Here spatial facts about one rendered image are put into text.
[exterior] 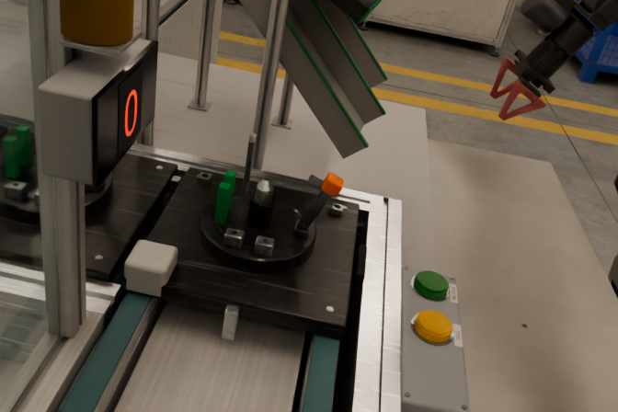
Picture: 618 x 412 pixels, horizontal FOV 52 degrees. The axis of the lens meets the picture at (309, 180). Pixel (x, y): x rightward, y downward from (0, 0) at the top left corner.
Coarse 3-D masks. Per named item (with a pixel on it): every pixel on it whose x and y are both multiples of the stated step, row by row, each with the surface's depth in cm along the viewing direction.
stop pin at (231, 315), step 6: (228, 306) 66; (234, 306) 66; (228, 312) 66; (234, 312) 66; (228, 318) 66; (234, 318) 66; (228, 324) 67; (234, 324) 66; (228, 330) 67; (234, 330) 67; (222, 336) 68; (228, 336) 67; (234, 336) 67
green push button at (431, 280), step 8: (424, 272) 76; (432, 272) 76; (416, 280) 75; (424, 280) 75; (432, 280) 75; (440, 280) 75; (416, 288) 75; (424, 288) 74; (432, 288) 74; (440, 288) 74; (448, 288) 74; (432, 296) 74; (440, 296) 74
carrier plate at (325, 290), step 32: (192, 192) 82; (288, 192) 86; (160, 224) 75; (192, 224) 76; (320, 224) 81; (352, 224) 82; (192, 256) 71; (320, 256) 75; (352, 256) 77; (192, 288) 67; (224, 288) 68; (256, 288) 69; (288, 288) 70; (320, 288) 71; (288, 320) 67; (320, 320) 66
